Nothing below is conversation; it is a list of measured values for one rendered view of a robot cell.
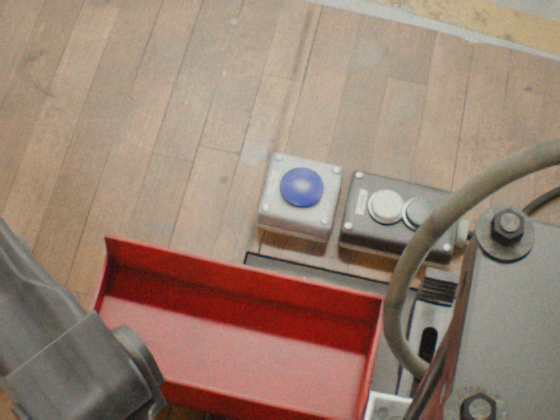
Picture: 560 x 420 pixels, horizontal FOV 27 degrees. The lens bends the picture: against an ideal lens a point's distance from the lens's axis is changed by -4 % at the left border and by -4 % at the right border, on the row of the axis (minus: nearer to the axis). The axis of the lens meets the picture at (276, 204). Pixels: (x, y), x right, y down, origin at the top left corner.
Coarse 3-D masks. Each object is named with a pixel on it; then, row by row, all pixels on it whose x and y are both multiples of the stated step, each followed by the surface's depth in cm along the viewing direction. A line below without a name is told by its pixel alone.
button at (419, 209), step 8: (416, 200) 107; (424, 200) 107; (408, 208) 107; (416, 208) 107; (424, 208) 107; (432, 208) 107; (408, 216) 106; (416, 216) 106; (424, 216) 106; (416, 224) 106
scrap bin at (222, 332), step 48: (96, 288) 102; (144, 288) 105; (192, 288) 105; (240, 288) 104; (288, 288) 102; (336, 288) 100; (144, 336) 103; (192, 336) 103; (240, 336) 104; (288, 336) 104; (336, 336) 104; (192, 384) 95; (240, 384) 101; (288, 384) 102; (336, 384) 102
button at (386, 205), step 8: (384, 192) 107; (392, 192) 107; (376, 200) 107; (384, 200) 107; (392, 200) 107; (400, 200) 107; (376, 208) 107; (384, 208) 107; (392, 208) 107; (400, 208) 107; (376, 216) 107; (384, 216) 106; (392, 216) 106
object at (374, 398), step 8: (376, 392) 77; (368, 400) 77; (376, 400) 77; (384, 400) 77; (392, 400) 77; (400, 400) 77; (408, 400) 77; (368, 408) 76; (376, 408) 76; (384, 408) 76; (392, 408) 76; (400, 408) 76; (368, 416) 76; (376, 416) 76; (384, 416) 76
